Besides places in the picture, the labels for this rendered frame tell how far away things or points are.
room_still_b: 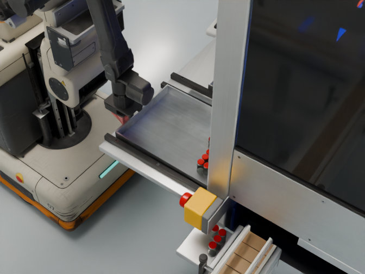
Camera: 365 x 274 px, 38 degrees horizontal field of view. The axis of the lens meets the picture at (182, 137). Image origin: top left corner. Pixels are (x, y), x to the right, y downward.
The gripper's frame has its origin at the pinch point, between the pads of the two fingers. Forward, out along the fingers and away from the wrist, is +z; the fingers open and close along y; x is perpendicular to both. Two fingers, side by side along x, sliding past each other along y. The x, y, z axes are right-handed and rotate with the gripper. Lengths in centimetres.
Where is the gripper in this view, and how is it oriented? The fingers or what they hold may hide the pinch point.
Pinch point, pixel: (125, 123)
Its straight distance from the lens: 164.9
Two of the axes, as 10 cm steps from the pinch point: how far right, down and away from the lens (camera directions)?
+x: 5.9, -6.1, 5.4
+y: 8.1, 4.5, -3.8
